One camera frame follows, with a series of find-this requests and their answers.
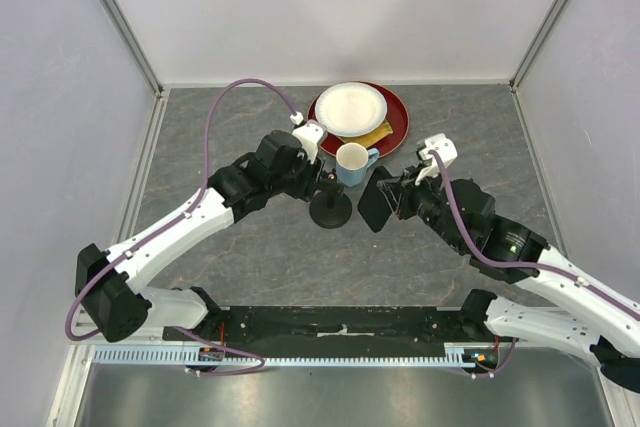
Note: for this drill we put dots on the aluminium frame post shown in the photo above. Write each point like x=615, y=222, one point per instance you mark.
x=539, y=40
x=132, y=45

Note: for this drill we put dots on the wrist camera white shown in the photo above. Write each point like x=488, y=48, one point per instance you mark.
x=432, y=152
x=309, y=133

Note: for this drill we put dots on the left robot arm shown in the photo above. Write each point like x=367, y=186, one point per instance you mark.
x=112, y=285

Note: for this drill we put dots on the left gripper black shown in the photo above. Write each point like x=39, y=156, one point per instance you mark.
x=312, y=177

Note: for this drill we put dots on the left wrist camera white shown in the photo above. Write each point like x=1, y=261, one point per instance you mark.
x=309, y=133

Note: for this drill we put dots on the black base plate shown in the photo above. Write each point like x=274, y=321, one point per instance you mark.
x=257, y=329

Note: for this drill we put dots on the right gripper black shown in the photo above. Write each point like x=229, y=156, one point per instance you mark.
x=407, y=190

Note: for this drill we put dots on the aluminium frame post left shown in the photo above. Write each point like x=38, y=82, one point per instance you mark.
x=132, y=45

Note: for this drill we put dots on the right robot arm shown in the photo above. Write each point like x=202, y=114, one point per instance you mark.
x=464, y=217

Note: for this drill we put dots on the light blue mug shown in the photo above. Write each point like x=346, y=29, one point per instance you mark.
x=352, y=162

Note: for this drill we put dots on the light blue cable duct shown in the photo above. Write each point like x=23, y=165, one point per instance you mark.
x=196, y=355

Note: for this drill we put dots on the yellow sponge cloth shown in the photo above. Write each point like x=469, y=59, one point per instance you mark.
x=369, y=139

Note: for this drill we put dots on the black phone stand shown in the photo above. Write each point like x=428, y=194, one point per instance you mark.
x=330, y=207

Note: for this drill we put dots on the aluminium frame post right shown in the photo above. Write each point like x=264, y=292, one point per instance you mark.
x=539, y=40

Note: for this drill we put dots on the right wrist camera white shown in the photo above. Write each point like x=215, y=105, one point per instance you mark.
x=432, y=152

